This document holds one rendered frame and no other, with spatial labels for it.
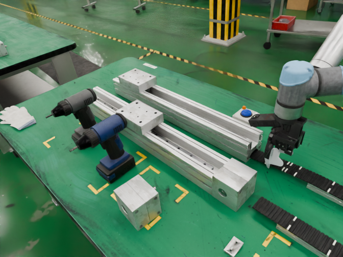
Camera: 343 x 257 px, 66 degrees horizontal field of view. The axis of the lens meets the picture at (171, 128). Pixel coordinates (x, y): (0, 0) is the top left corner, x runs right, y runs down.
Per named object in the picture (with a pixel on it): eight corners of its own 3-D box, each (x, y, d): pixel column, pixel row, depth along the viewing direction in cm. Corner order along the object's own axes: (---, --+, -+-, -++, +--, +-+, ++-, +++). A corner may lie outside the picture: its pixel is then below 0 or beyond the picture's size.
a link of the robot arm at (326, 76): (335, 69, 78) (297, 72, 78) (362, 61, 67) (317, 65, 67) (337, 95, 79) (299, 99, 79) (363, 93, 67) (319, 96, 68)
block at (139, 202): (168, 208, 82) (165, 188, 76) (138, 231, 76) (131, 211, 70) (148, 189, 88) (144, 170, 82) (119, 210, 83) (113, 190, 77)
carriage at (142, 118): (164, 127, 105) (163, 112, 101) (143, 140, 99) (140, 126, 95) (139, 112, 115) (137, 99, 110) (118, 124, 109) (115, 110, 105)
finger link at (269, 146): (266, 161, 84) (273, 137, 80) (262, 159, 85) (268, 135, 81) (273, 155, 87) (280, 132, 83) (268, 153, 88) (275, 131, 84)
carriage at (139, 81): (157, 88, 130) (156, 76, 126) (140, 98, 124) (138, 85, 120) (137, 79, 139) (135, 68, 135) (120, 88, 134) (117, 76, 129)
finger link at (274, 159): (277, 178, 85) (285, 154, 81) (260, 169, 89) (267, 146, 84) (281, 174, 87) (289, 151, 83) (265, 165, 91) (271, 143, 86)
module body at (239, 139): (260, 148, 99) (263, 130, 94) (245, 163, 94) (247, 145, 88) (130, 85, 147) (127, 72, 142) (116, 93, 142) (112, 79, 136)
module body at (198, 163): (230, 177, 89) (231, 159, 84) (211, 196, 84) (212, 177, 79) (101, 100, 137) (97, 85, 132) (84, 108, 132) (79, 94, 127)
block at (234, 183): (258, 187, 85) (262, 166, 79) (236, 212, 78) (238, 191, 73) (234, 173, 90) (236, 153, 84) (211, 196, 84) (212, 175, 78)
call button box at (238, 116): (259, 125, 110) (260, 112, 106) (245, 136, 105) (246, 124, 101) (242, 118, 115) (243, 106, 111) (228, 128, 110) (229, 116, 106)
